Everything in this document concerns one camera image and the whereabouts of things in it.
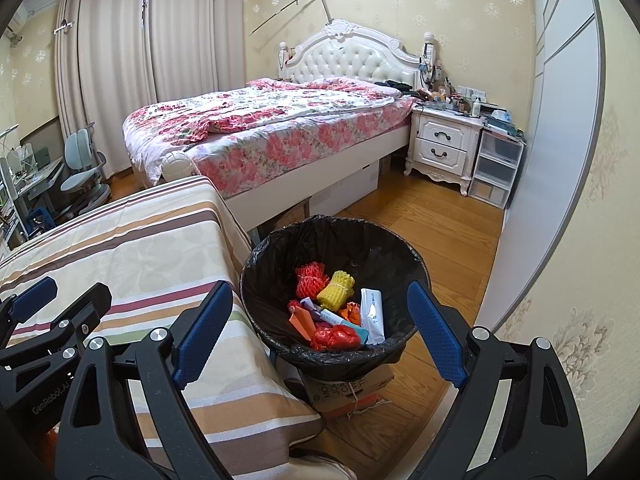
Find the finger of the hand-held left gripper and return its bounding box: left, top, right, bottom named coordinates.
left=0, top=276, right=58, bottom=333
left=0, top=282, right=113, bottom=370

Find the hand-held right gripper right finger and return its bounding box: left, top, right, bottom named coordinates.
left=406, top=281, right=576, bottom=480

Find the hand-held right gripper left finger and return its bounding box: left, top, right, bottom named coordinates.
left=55, top=280, right=236, bottom=480

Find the white printed plastic packet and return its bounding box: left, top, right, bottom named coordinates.
left=360, top=287, right=387, bottom=346

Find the teal and white packet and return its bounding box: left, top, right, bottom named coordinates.
left=320, top=308, right=371, bottom=343

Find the red crinkled plastic bag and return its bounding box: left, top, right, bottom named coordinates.
left=310, top=324, right=362, bottom=353

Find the yellow foam fruit net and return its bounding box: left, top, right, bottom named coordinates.
left=317, top=270, right=355, bottom=311

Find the red foam fruit net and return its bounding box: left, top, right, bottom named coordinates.
left=294, top=261, right=331, bottom=301

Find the black-lined waste bin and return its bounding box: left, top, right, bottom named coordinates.
left=240, top=215, right=431, bottom=381

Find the dark blue crate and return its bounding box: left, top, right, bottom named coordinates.
left=27, top=209, right=55, bottom=237

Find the striped tablecloth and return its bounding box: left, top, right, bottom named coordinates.
left=0, top=176, right=326, bottom=466

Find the cluttered study desk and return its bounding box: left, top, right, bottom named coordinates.
left=0, top=142, right=66, bottom=241

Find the grey-blue desk chair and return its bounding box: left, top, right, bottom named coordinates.
left=61, top=122, right=112, bottom=211

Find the white box under bed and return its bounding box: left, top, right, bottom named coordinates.
left=309, top=160, right=381, bottom=216

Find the clear plastic drawer unit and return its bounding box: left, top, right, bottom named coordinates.
left=467, top=130, right=527, bottom=209

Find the white two-drawer nightstand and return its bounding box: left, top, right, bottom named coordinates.
left=404, top=107, right=485, bottom=197

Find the pink floral quilt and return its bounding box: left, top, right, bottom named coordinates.
left=122, top=76, right=421, bottom=198

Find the pile of small bedside items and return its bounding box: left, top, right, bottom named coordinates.
left=417, top=57, right=526, bottom=136

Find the white wardrobe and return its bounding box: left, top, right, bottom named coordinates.
left=475, top=0, right=608, bottom=326

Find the beige curtain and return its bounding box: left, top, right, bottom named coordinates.
left=54, top=0, right=156, bottom=176
left=147, top=0, right=246, bottom=106

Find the dark clothing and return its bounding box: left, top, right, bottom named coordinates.
left=372, top=79, right=418, bottom=93

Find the white air conditioner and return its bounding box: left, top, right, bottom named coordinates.
left=4, top=10, right=31, bottom=41

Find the white bed with tufted headboard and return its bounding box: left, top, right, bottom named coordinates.
left=122, top=19, right=441, bottom=228

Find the thin rod above headboard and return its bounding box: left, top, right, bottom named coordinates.
left=249, top=0, right=333, bottom=38

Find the cardboard box with string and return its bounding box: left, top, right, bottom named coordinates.
left=300, top=360, right=396, bottom=418

